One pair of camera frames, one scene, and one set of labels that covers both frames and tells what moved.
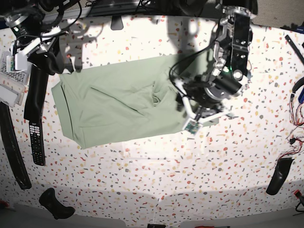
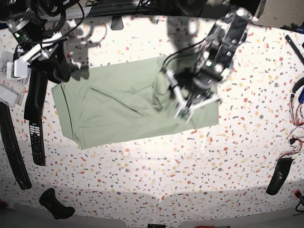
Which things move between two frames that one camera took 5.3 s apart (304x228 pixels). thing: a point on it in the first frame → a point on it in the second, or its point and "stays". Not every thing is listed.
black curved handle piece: [48, 201] stays
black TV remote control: [36, 128] stays
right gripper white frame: [193, 124] → [188, 109]
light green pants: [101, 105] stays
